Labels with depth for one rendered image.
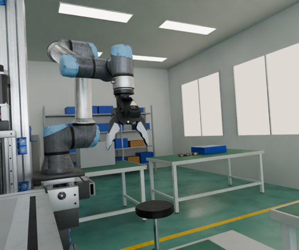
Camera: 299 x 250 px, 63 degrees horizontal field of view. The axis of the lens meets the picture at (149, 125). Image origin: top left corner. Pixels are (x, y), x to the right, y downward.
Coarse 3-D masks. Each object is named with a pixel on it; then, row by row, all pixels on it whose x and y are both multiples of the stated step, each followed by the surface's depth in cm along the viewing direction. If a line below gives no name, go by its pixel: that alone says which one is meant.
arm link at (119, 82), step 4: (116, 76) 81; (120, 76) 81; (124, 76) 81; (128, 76) 81; (112, 80) 83; (116, 80) 81; (120, 80) 81; (124, 80) 81; (128, 80) 81; (132, 80) 82; (116, 84) 81; (120, 84) 81; (124, 84) 81; (128, 84) 81; (132, 84) 82; (116, 88) 82; (120, 88) 81; (124, 88) 81; (128, 88) 82; (132, 88) 83
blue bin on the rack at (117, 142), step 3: (117, 138) 721; (120, 138) 696; (123, 138) 698; (126, 138) 701; (114, 141) 699; (117, 141) 690; (120, 141) 693; (123, 141) 697; (126, 141) 701; (114, 144) 700; (117, 144) 689; (120, 144) 693; (123, 144) 697; (126, 144) 701; (114, 147) 701; (117, 147) 689; (120, 147) 692; (123, 147) 696; (126, 147) 700
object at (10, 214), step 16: (16, 192) 41; (32, 192) 41; (0, 208) 32; (16, 208) 32; (32, 208) 32; (48, 208) 31; (0, 224) 26; (16, 224) 26; (32, 224) 26; (48, 224) 25; (0, 240) 22; (16, 240) 22; (32, 240) 22; (48, 240) 21
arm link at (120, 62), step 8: (112, 48) 82; (120, 48) 81; (128, 48) 82; (112, 56) 82; (120, 56) 81; (128, 56) 82; (112, 64) 82; (120, 64) 81; (128, 64) 82; (112, 72) 83; (120, 72) 81; (128, 72) 81
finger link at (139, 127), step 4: (136, 124) 84; (140, 124) 83; (136, 128) 83; (140, 128) 83; (144, 128) 84; (140, 132) 84; (144, 132) 84; (144, 136) 84; (144, 140) 85; (148, 140) 85; (148, 144) 85
